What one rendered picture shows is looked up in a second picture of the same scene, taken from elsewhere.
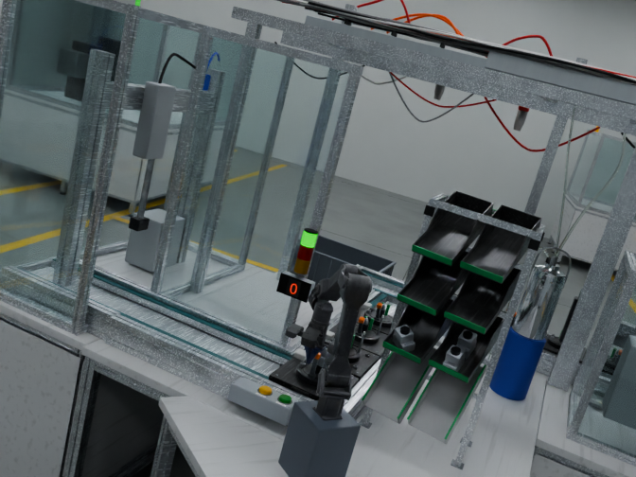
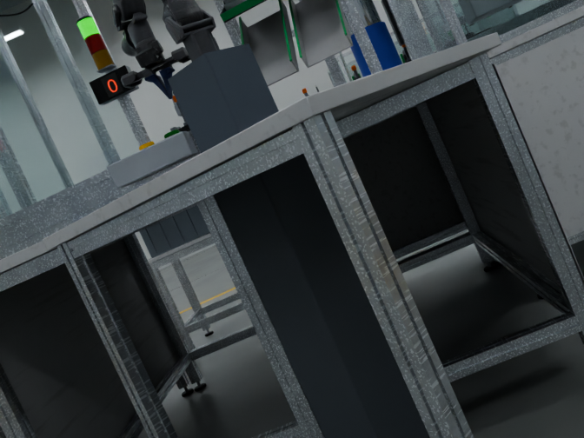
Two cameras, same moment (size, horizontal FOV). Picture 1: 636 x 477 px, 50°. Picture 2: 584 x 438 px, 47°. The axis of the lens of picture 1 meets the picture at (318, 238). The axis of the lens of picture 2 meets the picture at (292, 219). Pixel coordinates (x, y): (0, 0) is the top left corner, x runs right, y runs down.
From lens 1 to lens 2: 1.23 m
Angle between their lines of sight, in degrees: 15
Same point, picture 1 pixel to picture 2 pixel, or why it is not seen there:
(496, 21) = not seen: hidden behind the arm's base
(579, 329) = (406, 16)
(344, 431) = (235, 51)
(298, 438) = (198, 101)
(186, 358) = (50, 208)
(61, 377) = not seen: outside the picture
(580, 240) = not seen: hidden behind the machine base
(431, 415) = (320, 44)
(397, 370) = (261, 49)
